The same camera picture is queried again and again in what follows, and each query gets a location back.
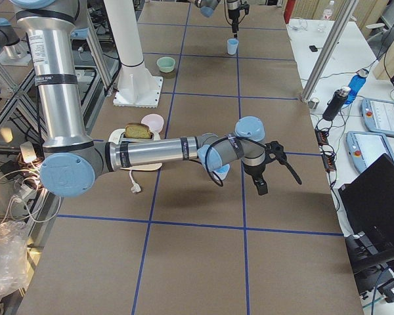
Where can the pink plastic bowl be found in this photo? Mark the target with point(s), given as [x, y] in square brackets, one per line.
[155, 122]

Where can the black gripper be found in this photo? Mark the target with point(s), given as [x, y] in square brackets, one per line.
[255, 174]
[232, 10]

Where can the black thermos bottle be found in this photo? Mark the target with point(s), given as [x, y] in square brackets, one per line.
[337, 101]

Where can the teach pendant far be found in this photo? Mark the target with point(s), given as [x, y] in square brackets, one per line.
[378, 116]

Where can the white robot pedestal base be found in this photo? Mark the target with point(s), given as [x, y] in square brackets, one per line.
[136, 87]

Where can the clear plastic bottle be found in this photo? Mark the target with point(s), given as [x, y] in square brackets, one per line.
[328, 11]

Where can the green plastic bowl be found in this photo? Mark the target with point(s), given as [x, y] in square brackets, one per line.
[166, 64]

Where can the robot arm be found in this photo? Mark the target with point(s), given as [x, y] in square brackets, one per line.
[75, 156]
[207, 8]

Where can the white toaster power plug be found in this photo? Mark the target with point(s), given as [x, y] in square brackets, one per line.
[135, 187]

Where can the blue water bottle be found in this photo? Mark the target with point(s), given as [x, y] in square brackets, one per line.
[355, 84]

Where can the clear plastic bag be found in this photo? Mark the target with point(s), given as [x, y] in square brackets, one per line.
[13, 257]

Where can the teach pendant near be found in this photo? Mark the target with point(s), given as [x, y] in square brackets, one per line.
[366, 147]

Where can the black laptop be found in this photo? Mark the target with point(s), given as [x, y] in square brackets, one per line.
[369, 199]

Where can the toast slice in toaster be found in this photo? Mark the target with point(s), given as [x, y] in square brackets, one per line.
[137, 130]

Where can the cream two-slot toaster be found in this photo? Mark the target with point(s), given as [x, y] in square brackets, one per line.
[133, 154]

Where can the teach pendant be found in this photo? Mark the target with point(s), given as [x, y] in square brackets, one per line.
[378, 116]
[366, 147]

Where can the light blue cup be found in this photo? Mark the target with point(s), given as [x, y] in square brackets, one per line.
[232, 46]
[221, 173]

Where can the aluminium frame post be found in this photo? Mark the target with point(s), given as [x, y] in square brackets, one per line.
[336, 31]

